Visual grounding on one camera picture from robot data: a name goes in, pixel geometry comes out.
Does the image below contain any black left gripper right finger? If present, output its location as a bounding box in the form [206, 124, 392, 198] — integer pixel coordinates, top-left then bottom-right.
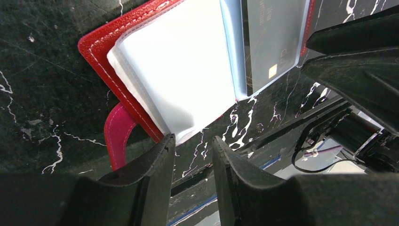
[212, 136, 399, 226]

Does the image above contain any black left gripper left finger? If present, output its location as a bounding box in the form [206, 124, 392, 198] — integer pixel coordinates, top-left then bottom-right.
[0, 134, 176, 226]

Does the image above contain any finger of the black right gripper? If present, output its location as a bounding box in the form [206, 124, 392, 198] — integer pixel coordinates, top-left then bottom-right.
[306, 5, 399, 55]
[301, 47, 399, 136]

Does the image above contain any thin credit card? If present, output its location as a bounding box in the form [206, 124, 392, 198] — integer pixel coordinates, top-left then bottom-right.
[241, 0, 310, 96]

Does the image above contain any red card holder wallet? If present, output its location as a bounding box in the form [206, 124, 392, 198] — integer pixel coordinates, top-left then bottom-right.
[78, 0, 314, 170]

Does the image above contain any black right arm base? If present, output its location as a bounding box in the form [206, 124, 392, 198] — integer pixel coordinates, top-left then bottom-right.
[291, 109, 399, 173]

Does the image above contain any aluminium frame rail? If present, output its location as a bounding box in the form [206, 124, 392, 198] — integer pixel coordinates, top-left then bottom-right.
[168, 97, 350, 226]

